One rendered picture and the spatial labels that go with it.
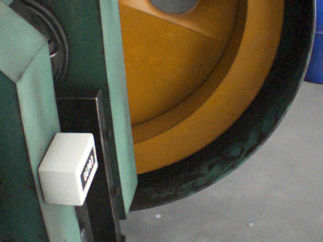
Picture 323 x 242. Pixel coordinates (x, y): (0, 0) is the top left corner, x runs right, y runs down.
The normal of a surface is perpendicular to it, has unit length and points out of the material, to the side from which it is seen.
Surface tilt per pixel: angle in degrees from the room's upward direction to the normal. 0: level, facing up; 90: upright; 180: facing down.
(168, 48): 90
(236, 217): 0
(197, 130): 90
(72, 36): 90
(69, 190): 90
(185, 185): 25
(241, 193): 0
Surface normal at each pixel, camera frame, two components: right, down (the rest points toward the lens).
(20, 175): -0.15, 0.50
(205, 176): -0.58, -0.74
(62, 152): -0.07, -0.87
